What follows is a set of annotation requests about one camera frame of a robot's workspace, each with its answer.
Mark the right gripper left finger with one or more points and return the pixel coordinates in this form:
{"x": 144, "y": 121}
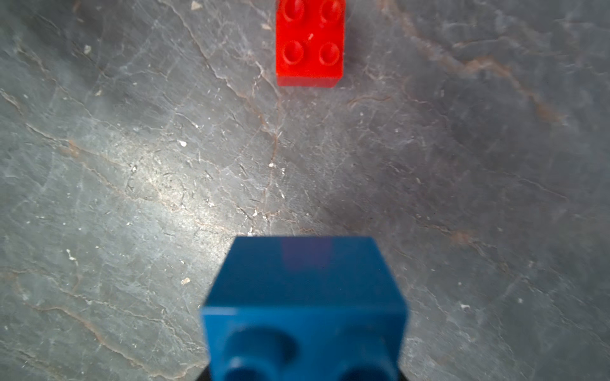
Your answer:
{"x": 205, "y": 375}

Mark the blue lego brick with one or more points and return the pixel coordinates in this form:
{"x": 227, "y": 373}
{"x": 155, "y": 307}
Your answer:
{"x": 304, "y": 308}

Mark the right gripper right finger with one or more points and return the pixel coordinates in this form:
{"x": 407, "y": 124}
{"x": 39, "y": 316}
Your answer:
{"x": 402, "y": 377}

